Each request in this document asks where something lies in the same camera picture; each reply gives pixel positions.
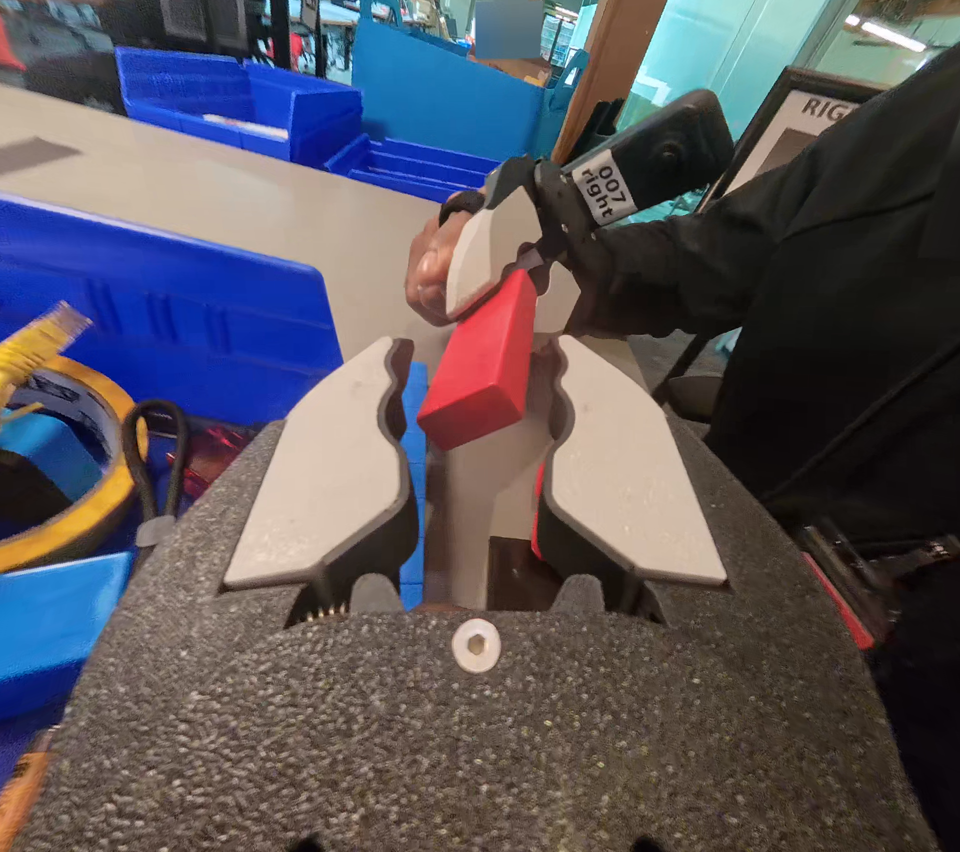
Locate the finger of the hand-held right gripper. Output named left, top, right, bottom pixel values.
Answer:
left=531, top=261, right=583, bottom=337
left=444, top=190, right=545, bottom=322

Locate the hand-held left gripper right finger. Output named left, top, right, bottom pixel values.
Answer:
left=534, top=334, right=730, bottom=586

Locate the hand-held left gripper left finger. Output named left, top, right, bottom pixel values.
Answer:
left=222, top=336, right=421, bottom=590

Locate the red block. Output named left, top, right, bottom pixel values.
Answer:
left=416, top=267, right=541, bottom=452

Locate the deep blue storage bin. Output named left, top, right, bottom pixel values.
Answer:
left=0, top=192, right=346, bottom=763

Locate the person's right forearm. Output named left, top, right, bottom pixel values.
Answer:
left=564, top=177, right=826, bottom=339

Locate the blue segmented bar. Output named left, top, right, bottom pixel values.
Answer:
left=397, top=363, right=430, bottom=610

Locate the red translucent case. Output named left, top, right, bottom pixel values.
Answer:
left=183, top=420, right=256, bottom=500

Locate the red two-stud brick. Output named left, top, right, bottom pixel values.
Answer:
left=529, top=463, right=549, bottom=562

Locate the low blue storage bin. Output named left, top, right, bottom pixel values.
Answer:
left=324, top=133, right=502, bottom=204

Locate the black rectangular mat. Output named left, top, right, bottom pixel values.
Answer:
left=487, top=535, right=560, bottom=611

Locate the brown cardboard box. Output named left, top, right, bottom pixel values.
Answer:
left=472, top=55, right=555, bottom=89

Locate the large light blue tote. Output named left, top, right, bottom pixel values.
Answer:
left=351, top=0, right=590, bottom=161

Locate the yellow tape roll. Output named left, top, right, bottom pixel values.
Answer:
left=0, top=355, right=151, bottom=574

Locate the black framed sign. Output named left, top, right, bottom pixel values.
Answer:
left=720, top=66, right=894, bottom=200

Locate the white red packet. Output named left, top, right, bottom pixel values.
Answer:
left=201, top=111, right=290, bottom=142

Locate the light blue cube block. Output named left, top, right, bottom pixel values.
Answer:
left=0, top=552, right=136, bottom=721

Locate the blue divided storage bin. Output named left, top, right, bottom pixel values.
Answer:
left=114, top=45, right=365, bottom=166

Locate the black elastic cord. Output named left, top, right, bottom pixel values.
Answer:
left=121, top=399, right=192, bottom=549

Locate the wooden post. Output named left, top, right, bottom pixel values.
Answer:
left=551, top=0, right=714, bottom=166

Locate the yellow network cable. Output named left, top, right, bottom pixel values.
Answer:
left=0, top=301, right=94, bottom=421

